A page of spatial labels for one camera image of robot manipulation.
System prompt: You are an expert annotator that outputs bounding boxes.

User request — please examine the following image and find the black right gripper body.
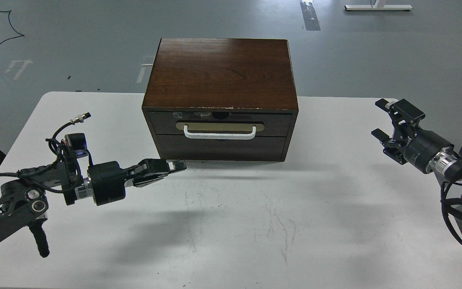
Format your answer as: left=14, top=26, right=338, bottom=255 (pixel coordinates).
left=403, top=129, right=454, bottom=174

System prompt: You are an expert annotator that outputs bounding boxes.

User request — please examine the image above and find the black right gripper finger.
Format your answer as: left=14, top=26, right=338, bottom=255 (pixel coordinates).
left=375, top=98, right=426, bottom=139
left=371, top=128, right=407, bottom=165

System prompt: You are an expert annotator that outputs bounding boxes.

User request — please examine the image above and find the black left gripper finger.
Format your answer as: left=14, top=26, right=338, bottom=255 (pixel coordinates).
left=133, top=173, right=169, bottom=188
left=126, top=159, right=187, bottom=179

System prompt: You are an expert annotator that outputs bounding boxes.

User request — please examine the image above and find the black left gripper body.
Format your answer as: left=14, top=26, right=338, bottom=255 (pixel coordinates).
left=87, top=161, right=127, bottom=206

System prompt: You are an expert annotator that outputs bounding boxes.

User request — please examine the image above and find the wooden drawer with white handle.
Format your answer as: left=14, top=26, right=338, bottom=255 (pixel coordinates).
left=146, top=111, right=292, bottom=137

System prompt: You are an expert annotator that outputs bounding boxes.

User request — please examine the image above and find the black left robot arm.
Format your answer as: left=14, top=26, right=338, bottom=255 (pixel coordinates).
left=0, top=113, right=186, bottom=258

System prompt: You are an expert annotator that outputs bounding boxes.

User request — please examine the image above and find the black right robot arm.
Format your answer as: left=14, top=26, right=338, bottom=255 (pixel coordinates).
left=371, top=98, right=462, bottom=245

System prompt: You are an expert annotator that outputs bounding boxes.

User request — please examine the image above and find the dark wooden drawer cabinet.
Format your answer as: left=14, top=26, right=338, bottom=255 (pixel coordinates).
left=142, top=38, right=298, bottom=162

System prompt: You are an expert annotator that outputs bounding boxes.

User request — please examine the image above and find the white table leg base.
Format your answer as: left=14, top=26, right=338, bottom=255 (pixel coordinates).
left=344, top=0, right=413, bottom=11

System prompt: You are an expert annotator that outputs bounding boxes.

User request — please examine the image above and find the grey floor tape strip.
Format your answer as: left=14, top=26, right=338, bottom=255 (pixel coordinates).
left=300, top=0, right=321, bottom=31

